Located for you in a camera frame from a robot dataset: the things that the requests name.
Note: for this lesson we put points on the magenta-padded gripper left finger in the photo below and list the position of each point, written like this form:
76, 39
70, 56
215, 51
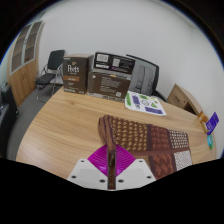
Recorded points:
96, 163

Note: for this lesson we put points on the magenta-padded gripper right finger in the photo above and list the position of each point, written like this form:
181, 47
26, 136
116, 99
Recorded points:
125, 163

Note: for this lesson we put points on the brown patterned towel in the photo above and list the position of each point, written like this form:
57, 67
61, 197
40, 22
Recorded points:
146, 140

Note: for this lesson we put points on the white sticker sheet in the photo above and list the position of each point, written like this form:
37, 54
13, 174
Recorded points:
143, 103

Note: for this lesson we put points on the large brown cardboard box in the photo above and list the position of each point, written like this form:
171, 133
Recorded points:
106, 85

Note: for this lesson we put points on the grey backpack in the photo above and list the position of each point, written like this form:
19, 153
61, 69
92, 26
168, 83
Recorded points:
143, 80

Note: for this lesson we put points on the wooden side desk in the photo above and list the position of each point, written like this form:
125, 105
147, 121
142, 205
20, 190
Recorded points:
181, 96

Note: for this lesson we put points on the teal small box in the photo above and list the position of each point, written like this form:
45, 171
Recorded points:
210, 141

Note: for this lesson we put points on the orange box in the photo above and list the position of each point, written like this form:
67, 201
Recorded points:
202, 118

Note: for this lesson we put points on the small brown cardboard box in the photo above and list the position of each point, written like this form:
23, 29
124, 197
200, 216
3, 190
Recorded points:
75, 75

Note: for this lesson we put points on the black mesh office chair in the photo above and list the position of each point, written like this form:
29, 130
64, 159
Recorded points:
153, 71

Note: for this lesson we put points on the purple card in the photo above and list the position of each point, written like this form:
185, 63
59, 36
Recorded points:
212, 123

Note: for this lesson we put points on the flat black cardboard box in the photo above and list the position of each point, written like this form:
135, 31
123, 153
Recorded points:
115, 63

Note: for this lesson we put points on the black visitor chair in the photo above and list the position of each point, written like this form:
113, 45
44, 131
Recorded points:
55, 61

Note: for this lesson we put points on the wooden cabinet with glass doors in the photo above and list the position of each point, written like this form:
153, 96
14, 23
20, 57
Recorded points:
23, 71

